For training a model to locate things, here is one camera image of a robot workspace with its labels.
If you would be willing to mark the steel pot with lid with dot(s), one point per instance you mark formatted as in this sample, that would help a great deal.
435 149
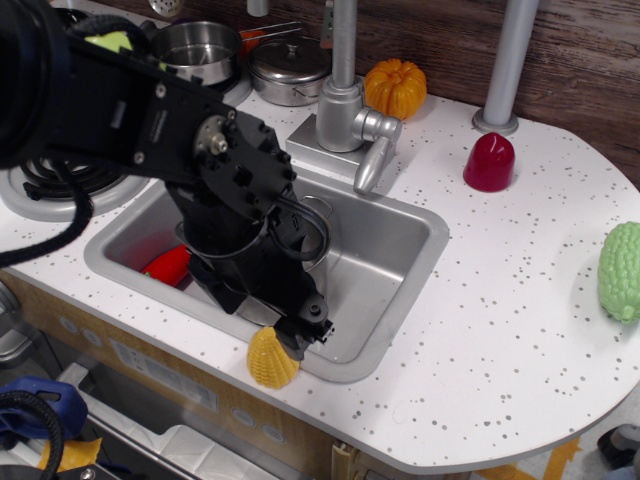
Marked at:
290 70

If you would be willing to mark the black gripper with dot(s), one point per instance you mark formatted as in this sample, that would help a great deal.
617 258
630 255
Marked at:
251 237

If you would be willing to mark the silver slotted spoon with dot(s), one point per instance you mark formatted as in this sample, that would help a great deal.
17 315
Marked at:
167 8

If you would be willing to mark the dark red toy fruit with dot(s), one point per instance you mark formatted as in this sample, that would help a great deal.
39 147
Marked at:
490 165

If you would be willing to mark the green bumpy toy gourd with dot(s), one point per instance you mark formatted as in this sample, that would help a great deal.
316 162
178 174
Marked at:
618 273

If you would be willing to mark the red toy pepper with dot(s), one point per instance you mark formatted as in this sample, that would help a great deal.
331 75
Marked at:
170 268

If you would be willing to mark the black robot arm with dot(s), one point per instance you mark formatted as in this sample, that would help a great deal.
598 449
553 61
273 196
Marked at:
92 95

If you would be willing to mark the orange toy pumpkin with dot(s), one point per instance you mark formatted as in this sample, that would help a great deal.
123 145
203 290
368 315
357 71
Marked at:
395 88

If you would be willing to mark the blue clamp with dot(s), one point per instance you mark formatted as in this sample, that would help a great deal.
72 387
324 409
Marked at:
29 404

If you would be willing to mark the open steel pot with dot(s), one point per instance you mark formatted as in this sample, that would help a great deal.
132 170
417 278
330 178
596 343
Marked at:
203 49

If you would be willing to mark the silver toy faucet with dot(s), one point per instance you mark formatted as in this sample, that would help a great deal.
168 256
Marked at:
345 136

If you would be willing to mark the grey toy sink basin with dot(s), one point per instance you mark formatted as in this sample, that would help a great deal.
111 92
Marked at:
381 254

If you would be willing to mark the toy oven door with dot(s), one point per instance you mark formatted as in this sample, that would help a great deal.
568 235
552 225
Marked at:
159 391

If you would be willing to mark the yellow toy corn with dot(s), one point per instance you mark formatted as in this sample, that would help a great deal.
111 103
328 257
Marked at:
267 362

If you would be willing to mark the grey toy stove burner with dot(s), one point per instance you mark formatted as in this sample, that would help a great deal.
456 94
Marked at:
34 190

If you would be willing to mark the grey support pole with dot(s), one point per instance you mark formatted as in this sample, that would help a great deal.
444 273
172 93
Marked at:
497 115

